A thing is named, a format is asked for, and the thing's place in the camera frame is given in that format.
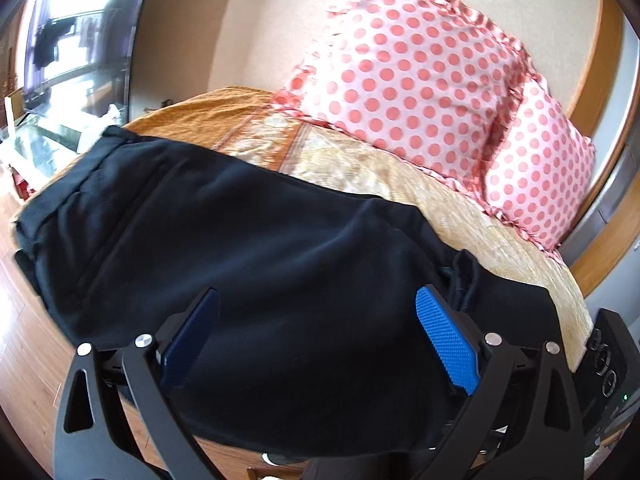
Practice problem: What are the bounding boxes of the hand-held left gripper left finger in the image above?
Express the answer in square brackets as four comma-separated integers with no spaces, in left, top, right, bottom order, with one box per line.
[52,287,224,480]

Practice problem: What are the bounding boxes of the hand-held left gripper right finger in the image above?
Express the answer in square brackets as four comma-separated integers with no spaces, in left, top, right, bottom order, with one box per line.
[414,285,587,480]

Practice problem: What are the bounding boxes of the black pants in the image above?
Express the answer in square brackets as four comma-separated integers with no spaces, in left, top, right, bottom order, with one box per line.
[11,125,567,467]

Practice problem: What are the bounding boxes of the cream patterned bedspread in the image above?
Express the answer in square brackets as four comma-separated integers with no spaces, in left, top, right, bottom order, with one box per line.
[121,86,594,377]

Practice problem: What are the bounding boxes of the pink polka dot pillow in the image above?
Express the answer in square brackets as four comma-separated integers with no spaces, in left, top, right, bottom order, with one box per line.
[472,77,598,253]
[272,0,538,188]

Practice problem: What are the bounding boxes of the glass top table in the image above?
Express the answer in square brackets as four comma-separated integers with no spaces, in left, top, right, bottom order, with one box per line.
[0,109,87,183]

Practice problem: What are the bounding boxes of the wooden headboard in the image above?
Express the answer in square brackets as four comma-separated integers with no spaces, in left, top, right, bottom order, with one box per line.
[560,0,627,302]

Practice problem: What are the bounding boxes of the dark hanging garment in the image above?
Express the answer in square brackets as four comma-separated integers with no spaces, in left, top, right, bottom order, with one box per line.
[31,19,63,68]

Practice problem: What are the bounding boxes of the window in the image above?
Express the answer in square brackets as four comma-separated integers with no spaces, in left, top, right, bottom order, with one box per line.
[20,0,157,128]

